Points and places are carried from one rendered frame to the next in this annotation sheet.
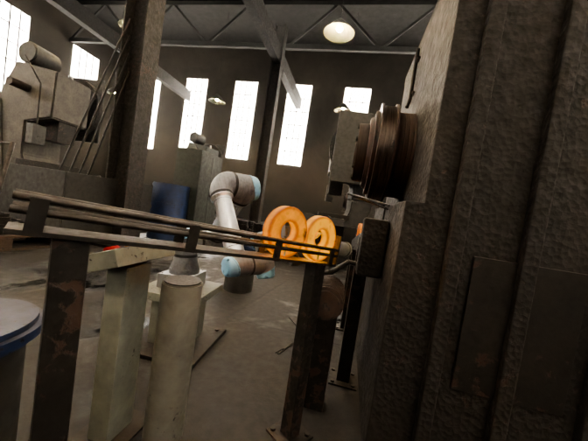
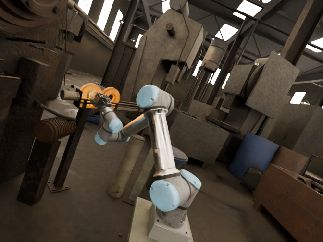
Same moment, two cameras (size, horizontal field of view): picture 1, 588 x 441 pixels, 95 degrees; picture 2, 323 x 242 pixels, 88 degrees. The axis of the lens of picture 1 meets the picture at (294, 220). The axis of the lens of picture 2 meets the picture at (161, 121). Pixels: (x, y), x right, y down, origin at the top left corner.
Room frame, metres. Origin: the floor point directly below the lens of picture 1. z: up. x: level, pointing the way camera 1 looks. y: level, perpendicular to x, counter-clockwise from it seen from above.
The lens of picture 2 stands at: (2.08, 0.15, 0.90)
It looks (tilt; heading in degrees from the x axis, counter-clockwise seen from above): 9 degrees down; 167
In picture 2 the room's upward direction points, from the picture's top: 23 degrees clockwise
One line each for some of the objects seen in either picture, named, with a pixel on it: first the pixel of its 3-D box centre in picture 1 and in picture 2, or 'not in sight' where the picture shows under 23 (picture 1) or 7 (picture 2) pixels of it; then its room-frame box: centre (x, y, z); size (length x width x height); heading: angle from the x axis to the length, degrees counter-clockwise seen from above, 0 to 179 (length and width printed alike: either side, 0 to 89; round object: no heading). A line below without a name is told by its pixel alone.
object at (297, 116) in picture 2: not in sight; (291, 144); (-1.40, 4.28, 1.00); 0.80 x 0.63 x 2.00; 174
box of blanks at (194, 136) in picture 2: not in sight; (187, 134); (-0.81, 1.36, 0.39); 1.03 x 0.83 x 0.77; 94
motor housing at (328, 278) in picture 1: (319, 345); (46, 158); (1.05, -0.18, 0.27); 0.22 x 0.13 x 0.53; 169
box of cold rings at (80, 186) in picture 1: (85, 204); not in sight; (3.48, 2.71, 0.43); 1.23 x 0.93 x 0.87; 167
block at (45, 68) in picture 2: (372, 247); (30, 83); (1.12, -0.34, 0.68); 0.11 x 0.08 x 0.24; 79
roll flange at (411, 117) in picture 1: (396, 157); not in sight; (1.33, -0.45, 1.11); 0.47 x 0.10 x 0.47; 169
